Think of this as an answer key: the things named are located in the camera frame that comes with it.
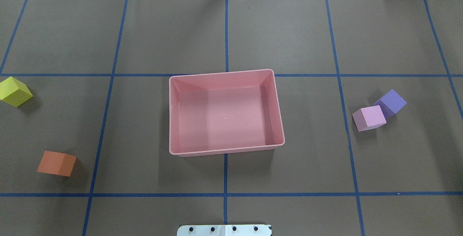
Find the pink foam block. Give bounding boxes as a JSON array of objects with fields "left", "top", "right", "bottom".
[{"left": 352, "top": 105, "right": 387, "bottom": 131}]

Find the purple foam block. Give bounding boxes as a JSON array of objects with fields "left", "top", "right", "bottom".
[{"left": 371, "top": 89, "right": 407, "bottom": 120}]

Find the orange foam block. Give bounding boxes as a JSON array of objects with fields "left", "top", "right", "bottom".
[{"left": 37, "top": 151, "right": 77, "bottom": 177}]

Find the yellow foam block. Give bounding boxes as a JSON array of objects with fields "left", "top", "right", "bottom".
[{"left": 0, "top": 76, "right": 33, "bottom": 107}]

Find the pink plastic bin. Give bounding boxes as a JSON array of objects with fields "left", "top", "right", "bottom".
[{"left": 169, "top": 69, "right": 285, "bottom": 157}]

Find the white mounting plate with bolts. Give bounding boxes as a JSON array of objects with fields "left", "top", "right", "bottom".
[{"left": 177, "top": 224, "right": 273, "bottom": 236}]

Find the brown paper table cover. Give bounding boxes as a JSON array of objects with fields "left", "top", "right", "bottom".
[{"left": 1, "top": 0, "right": 462, "bottom": 236}]

